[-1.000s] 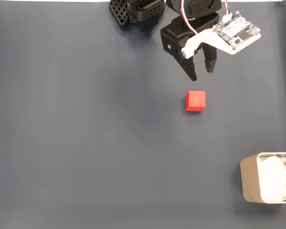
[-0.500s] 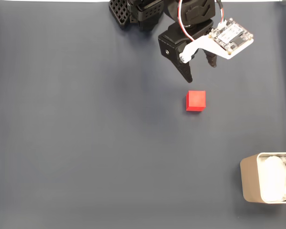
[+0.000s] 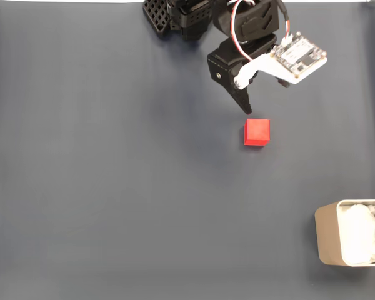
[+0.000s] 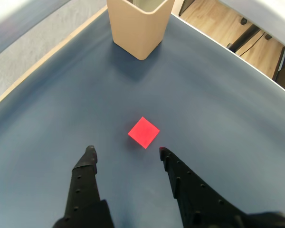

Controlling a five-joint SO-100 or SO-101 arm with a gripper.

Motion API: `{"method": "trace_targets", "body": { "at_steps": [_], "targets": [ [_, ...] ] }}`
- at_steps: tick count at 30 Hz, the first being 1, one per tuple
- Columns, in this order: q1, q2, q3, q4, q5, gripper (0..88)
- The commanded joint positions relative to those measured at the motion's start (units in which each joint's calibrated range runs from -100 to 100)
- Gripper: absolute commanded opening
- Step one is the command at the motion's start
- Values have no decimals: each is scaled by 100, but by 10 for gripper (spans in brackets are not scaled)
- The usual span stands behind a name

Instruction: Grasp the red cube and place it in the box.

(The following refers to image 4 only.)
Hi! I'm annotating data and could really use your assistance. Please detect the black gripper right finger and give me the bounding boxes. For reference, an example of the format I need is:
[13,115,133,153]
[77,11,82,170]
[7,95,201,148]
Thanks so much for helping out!
[158,146,252,228]

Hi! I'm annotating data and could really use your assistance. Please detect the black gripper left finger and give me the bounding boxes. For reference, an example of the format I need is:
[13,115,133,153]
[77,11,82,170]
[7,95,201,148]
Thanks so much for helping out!
[52,144,114,228]

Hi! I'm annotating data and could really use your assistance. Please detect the red cube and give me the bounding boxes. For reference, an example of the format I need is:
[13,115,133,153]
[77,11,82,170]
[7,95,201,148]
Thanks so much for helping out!
[127,116,160,150]

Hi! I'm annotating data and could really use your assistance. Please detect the beige rounded box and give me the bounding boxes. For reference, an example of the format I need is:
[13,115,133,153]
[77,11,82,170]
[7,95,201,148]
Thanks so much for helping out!
[106,0,176,61]

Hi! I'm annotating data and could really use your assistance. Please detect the dark blue table mat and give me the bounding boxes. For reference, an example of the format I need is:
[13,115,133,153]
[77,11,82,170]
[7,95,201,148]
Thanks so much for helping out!
[0,6,285,228]

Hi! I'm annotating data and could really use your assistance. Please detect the black stand legs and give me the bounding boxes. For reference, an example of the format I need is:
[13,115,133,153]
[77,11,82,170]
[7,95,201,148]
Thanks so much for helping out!
[227,22,262,53]

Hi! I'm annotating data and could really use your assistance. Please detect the black floor cable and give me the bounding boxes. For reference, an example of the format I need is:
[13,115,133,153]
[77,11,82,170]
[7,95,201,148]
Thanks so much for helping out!
[238,30,266,57]

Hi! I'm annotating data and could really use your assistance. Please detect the silver metal table frame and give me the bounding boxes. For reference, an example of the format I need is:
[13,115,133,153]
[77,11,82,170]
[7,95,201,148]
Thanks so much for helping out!
[0,0,285,54]

